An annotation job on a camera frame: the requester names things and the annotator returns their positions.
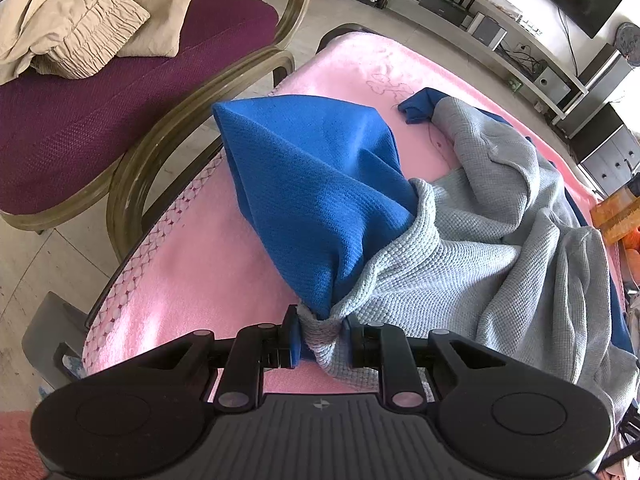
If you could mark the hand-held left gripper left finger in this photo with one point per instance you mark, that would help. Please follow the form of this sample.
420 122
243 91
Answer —
293 340

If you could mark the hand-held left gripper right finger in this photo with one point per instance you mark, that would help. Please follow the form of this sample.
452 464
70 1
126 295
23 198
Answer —
351 342

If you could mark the blue and grey knit garment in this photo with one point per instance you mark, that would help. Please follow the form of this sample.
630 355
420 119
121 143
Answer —
320 200

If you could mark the pink blanket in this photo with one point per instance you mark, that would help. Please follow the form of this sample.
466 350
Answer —
200 280

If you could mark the grey box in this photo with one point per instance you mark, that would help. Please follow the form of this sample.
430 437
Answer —
47 332

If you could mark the maroon cushioned chair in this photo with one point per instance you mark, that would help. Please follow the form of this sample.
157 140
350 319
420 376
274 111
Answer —
100 125

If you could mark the orange brown textured object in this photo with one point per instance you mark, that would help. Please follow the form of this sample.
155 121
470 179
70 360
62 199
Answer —
617 212

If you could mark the red mat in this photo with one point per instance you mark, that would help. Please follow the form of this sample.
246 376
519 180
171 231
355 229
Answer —
15 445

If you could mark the grey cabinet with knobs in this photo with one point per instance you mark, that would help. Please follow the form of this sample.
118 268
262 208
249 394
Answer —
607 152

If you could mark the grey subwoofer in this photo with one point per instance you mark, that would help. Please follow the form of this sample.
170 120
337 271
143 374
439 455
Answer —
550 85

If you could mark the small grey speaker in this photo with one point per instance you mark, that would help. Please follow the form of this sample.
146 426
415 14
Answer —
487 32

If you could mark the folded beige garment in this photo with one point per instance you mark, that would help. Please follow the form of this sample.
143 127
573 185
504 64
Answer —
160 15

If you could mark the long grey media shelf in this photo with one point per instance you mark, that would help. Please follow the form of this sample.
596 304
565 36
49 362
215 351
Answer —
500 20

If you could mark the black tower speaker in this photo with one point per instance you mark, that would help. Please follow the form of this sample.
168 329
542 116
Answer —
602 77

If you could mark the beige ruched garment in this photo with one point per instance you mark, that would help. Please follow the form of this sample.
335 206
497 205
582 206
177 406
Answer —
75 35

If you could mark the round fan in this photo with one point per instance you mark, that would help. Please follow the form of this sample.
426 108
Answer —
629 45

